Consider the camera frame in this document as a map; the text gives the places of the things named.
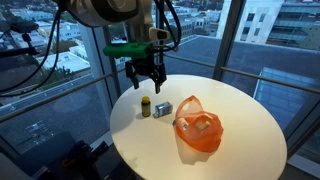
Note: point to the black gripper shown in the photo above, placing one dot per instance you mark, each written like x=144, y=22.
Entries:
x=145, y=66

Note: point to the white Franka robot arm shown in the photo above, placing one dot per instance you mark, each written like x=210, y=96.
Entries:
x=100, y=10

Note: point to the amber bottle with yellow cap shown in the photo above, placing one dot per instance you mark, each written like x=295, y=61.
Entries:
x=146, y=107

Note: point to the blue and white medicine box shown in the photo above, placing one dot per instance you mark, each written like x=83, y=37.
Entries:
x=163, y=109

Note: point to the white corner window column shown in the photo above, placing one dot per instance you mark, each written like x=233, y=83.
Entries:
x=98, y=66

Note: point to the small blue white packet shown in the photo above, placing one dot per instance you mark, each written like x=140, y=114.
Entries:
x=183, y=125

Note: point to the orange plastic bag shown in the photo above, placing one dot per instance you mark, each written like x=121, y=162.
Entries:
x=200, y=133

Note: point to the metal window handrail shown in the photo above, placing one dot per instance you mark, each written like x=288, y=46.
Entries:
x=56, y=95
x=266, y=78

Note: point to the dark equipment pile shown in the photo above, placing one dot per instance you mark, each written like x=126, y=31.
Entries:
x=66, y=158

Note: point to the round white table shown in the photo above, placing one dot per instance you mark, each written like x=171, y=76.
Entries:
x=240, y=143

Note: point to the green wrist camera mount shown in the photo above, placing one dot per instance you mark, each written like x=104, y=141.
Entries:
x=125, y=50

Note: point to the grey window post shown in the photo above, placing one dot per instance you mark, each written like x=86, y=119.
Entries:
x=226, y=40

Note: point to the black camera on stand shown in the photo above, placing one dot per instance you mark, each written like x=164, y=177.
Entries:
x=23, y=30

